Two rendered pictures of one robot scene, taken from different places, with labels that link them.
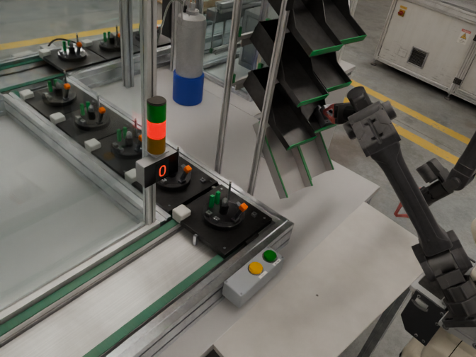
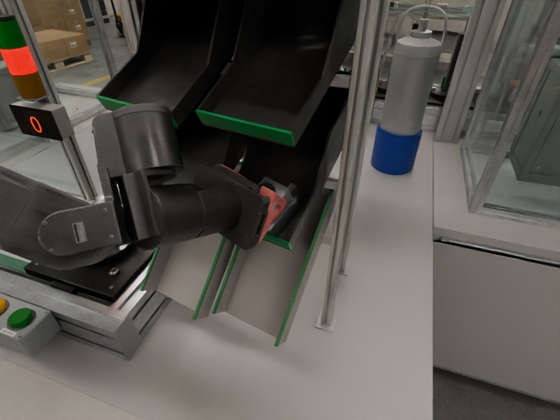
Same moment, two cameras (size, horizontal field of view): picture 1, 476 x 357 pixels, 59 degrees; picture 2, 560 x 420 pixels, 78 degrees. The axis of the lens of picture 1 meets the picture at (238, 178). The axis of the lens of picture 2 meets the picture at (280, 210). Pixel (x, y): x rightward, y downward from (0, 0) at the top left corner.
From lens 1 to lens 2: 1.48 m
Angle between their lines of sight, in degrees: 56
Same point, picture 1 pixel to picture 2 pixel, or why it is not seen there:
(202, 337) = not seen: outside the picture
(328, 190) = (316, 394)
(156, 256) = not seen: hidden behind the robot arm
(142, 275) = not seen: hidden behind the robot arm
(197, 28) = (406, 57)
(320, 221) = (205, 402)
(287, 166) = (206, 257)
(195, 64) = (396, 114)
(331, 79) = (267, 110)
